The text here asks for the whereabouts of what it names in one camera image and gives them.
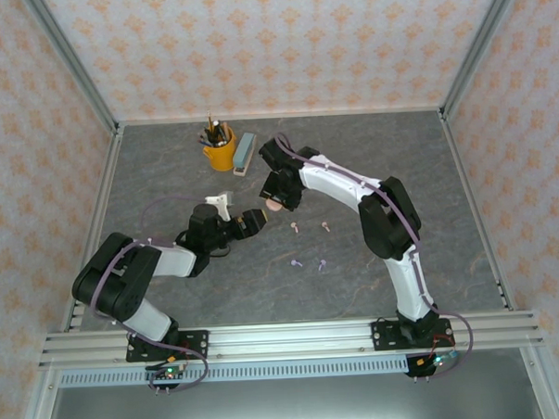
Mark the grey-blue eraser block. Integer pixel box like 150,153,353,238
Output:
231,131,260,178

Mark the yellow pencil cup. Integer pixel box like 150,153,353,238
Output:
201,125,240,173

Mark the grey metal panel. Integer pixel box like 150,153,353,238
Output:
41,364,550,419

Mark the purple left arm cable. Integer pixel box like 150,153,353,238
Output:
84,194,223,396

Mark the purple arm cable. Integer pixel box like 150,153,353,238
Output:
84,194,223,396
273,124,477,387

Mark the aluminium table back rail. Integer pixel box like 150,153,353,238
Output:
115,104,446,129

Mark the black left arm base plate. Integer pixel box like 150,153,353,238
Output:
124,329,210,363

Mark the aluminium table side rail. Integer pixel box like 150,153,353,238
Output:
52,125,133,332
437,106,516,314

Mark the wide aluminium mounting rail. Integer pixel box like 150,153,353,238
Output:
36,311,545,371

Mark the slotted grey cable duct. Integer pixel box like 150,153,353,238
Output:
58,355,417,390

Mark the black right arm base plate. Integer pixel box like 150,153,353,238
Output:
370,317,453,353

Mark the aluminium frame post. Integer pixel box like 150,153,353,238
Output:
21,0,122,138
435,0,531,120

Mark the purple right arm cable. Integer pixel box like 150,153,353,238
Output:
273,124,477,387

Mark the aluminium lower frame leg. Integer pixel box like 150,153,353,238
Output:
15,367,62,419
519,345,559,419

